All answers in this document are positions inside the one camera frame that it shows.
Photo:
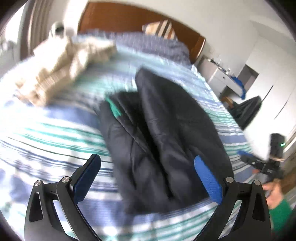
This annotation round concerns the wooden headboard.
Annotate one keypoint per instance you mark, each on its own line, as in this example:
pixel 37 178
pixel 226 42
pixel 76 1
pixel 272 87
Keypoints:
pixel 119 17

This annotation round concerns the blue cloth on desk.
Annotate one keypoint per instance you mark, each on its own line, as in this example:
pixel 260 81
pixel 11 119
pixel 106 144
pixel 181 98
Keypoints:
pixel 241 85

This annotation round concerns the white vanity desk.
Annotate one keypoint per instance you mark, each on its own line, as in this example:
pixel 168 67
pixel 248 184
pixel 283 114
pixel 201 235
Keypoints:
pixel 218 80

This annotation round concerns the cream fleece blanket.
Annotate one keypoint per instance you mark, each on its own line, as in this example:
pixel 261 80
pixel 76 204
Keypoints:
pixel 58 61

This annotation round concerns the green sleeve right forearm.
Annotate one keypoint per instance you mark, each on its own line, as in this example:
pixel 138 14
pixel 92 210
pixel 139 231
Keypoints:
pixel 280 215

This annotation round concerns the white round fan heater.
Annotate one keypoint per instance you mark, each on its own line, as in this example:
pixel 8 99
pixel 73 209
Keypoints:
pixel 57 29

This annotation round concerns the right hand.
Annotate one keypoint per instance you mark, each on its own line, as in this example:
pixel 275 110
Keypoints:
pixel 275 197

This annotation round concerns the wooden chair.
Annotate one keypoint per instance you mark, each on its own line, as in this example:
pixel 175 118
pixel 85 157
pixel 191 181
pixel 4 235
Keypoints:
pixel 228 100

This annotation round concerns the striped brown white pillow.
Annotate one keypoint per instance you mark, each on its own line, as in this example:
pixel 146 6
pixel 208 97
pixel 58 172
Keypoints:
pixel 163 29

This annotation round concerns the dark garment on chair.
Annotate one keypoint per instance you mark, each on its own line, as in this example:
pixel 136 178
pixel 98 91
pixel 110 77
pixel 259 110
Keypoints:
pixel 245 112

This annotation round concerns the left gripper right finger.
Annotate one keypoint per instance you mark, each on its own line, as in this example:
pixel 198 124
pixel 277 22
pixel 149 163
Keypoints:
pixel 252 221

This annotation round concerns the black puffer jacket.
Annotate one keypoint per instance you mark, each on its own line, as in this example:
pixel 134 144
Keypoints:
pixel 165 149

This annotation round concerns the striped blue green bedspread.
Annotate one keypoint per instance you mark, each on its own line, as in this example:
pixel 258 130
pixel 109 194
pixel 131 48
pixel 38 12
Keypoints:
pixel 48 143

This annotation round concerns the beige curtain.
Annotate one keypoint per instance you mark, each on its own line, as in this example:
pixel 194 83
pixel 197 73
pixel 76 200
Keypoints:
pixel 33 28

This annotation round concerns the blue checked duvet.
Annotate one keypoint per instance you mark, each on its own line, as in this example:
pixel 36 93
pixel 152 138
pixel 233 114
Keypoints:
pixel 173 50

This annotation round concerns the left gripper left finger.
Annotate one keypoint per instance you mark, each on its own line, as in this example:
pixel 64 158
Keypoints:
pixel 42 222

